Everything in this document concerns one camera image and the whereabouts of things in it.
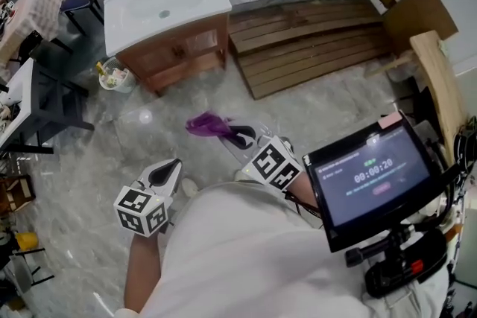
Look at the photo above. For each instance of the yellow wrapper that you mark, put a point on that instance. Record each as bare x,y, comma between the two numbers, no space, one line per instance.
100,69

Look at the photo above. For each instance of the light wooden plank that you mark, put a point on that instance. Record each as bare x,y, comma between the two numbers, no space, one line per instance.
441,93

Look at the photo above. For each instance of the wooden stick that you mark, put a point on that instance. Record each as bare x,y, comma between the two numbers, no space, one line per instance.
389,64

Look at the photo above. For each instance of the white trash basket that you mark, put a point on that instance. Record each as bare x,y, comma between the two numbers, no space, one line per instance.
119,80

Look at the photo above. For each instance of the pink checked tablecloth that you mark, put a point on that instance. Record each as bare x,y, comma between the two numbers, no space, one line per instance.
33,15

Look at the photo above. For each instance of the yellow bucket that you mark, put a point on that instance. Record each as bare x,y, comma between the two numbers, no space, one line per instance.
27,241

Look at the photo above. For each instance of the small wooden rack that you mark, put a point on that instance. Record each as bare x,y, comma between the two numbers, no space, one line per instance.
16,193

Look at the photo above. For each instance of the person's left forearm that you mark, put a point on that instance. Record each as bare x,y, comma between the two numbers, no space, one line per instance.
143,272

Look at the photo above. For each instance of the person's white shirt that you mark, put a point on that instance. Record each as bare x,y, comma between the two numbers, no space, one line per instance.
253,264

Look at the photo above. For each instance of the black monitor screen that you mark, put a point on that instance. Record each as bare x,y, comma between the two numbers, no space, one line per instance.
372,175

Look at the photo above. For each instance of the person's right white shoe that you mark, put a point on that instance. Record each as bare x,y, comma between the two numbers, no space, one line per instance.
240,175

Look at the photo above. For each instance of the white ceramic sink basin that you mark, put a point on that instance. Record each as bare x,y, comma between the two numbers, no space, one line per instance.
126,33

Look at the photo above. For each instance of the grey chair black legs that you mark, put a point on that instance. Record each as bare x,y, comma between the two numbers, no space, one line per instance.
22,272

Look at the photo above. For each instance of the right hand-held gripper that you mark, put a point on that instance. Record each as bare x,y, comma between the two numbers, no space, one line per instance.
274,165

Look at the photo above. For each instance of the pink sticky note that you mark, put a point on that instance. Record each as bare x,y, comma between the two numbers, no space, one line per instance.
390,120

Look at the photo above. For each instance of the wooden slatted platform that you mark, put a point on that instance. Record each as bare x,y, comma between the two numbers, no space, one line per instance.
305,48

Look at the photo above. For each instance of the metal sink drain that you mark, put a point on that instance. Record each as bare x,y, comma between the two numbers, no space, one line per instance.
164,14

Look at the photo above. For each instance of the black desk with shelves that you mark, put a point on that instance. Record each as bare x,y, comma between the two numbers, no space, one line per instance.
56,100

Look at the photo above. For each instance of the person's right forearm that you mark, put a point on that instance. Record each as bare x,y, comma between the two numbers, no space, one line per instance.
305,193

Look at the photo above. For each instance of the purple cloth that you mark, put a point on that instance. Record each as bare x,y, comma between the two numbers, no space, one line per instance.
206,124

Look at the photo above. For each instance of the brown wooden board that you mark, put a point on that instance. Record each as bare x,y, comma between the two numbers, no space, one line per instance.
417,18

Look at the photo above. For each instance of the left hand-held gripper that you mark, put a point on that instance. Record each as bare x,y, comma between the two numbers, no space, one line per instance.
139,212

